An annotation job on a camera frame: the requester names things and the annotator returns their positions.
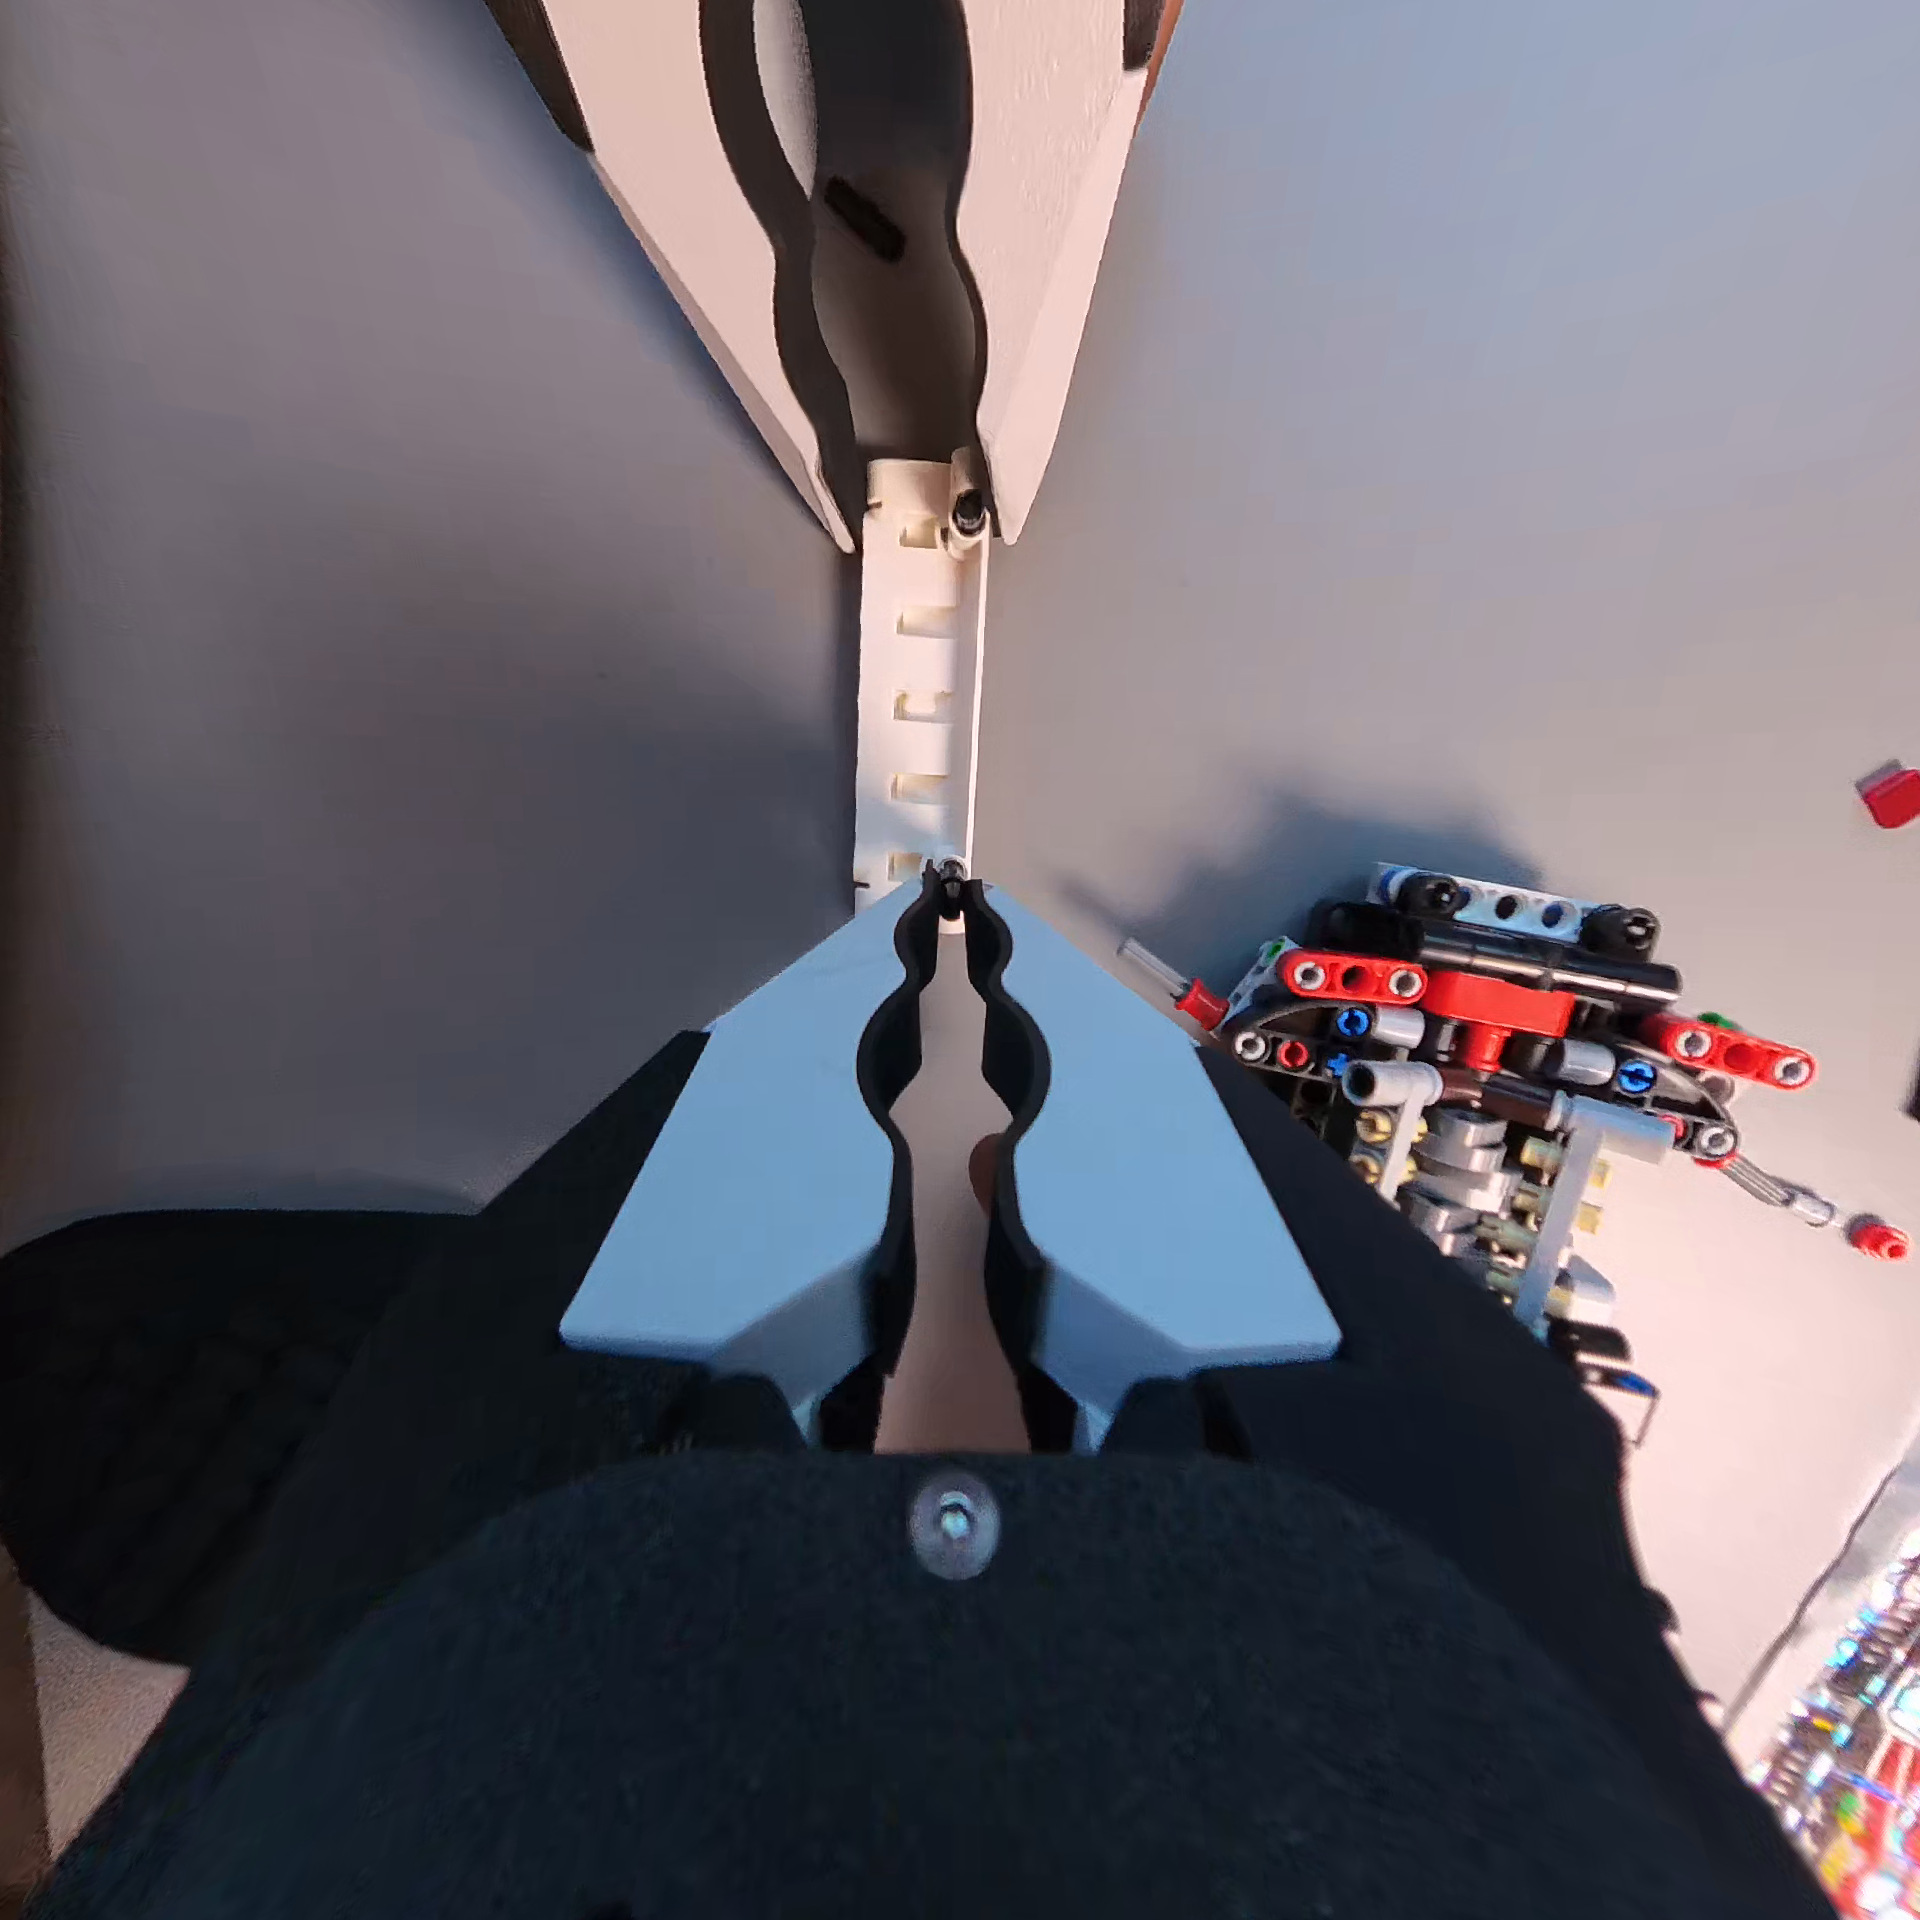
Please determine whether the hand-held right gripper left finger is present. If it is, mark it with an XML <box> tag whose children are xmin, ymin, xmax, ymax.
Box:
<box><xmin>556</xmin><ymin>874</ymin><xmax>945</xmax><ymax>1452</ymax></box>

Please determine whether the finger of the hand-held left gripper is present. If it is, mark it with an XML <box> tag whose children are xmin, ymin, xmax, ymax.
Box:
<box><xmin>540</xmin><ymin>0</ymin><xmax>874</xmax><ymax>558</ymax></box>
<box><xmin>935</xmin><ymin>0</ymin><xmax>1154</xmax><ymax>548</ymax></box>

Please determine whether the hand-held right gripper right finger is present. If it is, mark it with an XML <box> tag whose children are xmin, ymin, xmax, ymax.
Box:
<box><xmin>965</xmin><ymin>877</ymin><xmax>1345</xmax><ymax>1452</ymax></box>

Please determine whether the white lego panel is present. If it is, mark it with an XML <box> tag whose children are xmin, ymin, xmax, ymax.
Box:
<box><xmin>849</xmin><ymin>450</ymin><xmax>995</xmax><ymax>921</ymax></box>

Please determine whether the partly built lego truck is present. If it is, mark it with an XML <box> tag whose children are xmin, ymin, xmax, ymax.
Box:
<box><xmin>1117</xmin><ymin>857</ymin><xmax>1845</xmax><ymax>1449</ymax></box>

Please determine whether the black textured pad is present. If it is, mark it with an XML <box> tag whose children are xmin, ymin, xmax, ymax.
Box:
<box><xmin>0</xmin><ymin>1204</ymin><xmax>505</xmax><ymax>1670</ymax></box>

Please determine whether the holographic sticker sheet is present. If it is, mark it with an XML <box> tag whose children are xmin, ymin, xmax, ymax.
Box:
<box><xmin>1722</xmin><ymin>1441</ymin><xmax>1920</xmax><ymax>1920</ymax></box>

